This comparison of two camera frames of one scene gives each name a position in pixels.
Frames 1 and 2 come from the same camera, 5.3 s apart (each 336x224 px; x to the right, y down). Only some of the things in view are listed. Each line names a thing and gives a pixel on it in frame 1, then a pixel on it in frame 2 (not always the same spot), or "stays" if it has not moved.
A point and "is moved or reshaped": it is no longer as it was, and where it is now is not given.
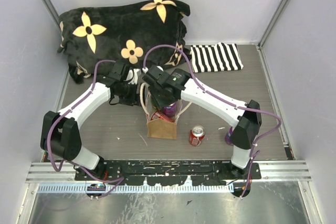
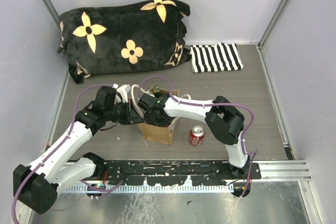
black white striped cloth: (221, 56) stays
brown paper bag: (159, 128) is moved or reshaped
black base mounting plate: (165, 173) stays
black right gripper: (159, 104) → (149, 117)
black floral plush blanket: (146, 34) stays
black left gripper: (132, 100) → (133, 116)
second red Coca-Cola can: (197, 135) stays
